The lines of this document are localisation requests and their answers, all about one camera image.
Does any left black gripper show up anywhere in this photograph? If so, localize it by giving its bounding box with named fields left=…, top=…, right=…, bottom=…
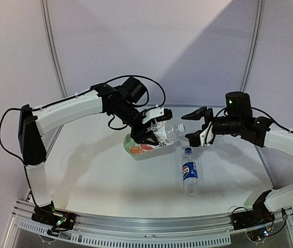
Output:
left=112, top=102, right=160, bottom=146

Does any clear tea bottle white label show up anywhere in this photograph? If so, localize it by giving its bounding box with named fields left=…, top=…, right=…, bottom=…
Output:
left=123, top=121, right=180, bottom=156

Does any white bottle cap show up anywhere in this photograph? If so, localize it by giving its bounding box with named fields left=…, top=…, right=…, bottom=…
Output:
left=177, top=123, right=186, bottom=133

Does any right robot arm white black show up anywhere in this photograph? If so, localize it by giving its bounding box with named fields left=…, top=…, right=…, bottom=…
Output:
left=182, top=91, right=293, bottom=225

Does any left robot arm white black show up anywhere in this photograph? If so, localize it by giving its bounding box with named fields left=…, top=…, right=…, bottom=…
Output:
left=18, top=75, right=164, bottom=224

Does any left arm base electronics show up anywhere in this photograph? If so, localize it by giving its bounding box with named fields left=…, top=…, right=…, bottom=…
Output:
left=32, top=204, right=76, bottom=237

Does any blue pepsi bottle cap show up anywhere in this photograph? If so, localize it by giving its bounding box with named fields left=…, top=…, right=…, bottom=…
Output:
left=184, top=147, right=192, bottom=154

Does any clear pepsi bottle blue label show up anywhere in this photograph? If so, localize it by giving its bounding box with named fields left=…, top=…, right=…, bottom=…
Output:
left=181, top=153, right=198, bottom=197

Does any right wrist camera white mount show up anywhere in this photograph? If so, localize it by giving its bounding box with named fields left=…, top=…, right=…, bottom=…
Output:
left=199, top=126, right=215, bottom=147

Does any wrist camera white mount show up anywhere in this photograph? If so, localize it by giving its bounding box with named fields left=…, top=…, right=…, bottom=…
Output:
left=142, top=106, right=173, bottom=124
left=199, top=126, right=215, bottom=147

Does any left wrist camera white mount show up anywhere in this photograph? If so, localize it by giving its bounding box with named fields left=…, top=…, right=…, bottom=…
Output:
left=142, top=106, right=173, bottom=124

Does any right wall metal post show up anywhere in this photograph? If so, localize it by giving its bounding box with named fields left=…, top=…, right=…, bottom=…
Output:
left=240, top=0, right=265, bottom=92

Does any wall metal post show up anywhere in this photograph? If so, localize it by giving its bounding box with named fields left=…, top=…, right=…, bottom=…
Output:
left=240, top=0, right=265, bottom=92
left=40, top=0, right=68, bottom=98

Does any aluminium front rail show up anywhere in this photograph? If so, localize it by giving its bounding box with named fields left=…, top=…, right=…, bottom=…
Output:
left=3, top=200, right=293, bottom=247

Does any left wall metal post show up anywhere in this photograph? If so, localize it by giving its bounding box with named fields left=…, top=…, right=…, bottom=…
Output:
left=40, top=0, right=68, bottom=98

